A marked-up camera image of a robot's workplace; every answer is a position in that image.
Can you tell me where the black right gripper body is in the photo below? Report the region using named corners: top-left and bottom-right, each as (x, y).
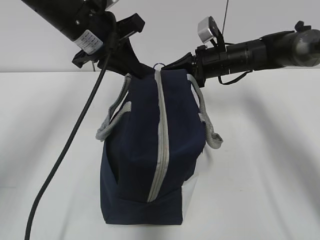
top-left (192, 45), bottom-right (207, 88)

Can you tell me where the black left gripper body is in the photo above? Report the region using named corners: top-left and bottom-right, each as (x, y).
top-left (72, 11), bottom-right (150, 79)

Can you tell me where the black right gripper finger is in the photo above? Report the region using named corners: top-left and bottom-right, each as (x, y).
top-left (161, 52), bottom-right (194, 72)

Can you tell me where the navy insulated lunch bag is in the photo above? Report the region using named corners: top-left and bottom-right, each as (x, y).
top-left (96, 69), bottom-right (223, 226)

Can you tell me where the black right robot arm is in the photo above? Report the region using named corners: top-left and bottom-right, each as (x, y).
top-left (163, 17), bottom-right (320, 88)

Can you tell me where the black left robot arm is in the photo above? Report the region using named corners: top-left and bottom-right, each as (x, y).
top-left (24, 0), bottom-right (154, 79)

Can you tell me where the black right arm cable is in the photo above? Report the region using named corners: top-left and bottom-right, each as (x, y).
top-left (217, 68), bottom-right (253, 85)

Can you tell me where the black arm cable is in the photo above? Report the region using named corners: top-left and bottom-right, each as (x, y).
top-left (23, 12), bottom-right (118, 240)
top-left (217, 68), bottom-right (253, 85)

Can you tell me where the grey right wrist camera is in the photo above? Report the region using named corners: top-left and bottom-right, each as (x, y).
top-left (197, 16), bottom-right (219, 44)

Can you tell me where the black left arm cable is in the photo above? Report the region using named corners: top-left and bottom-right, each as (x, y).
top-left (23, 12), bottom-right (118, 240)

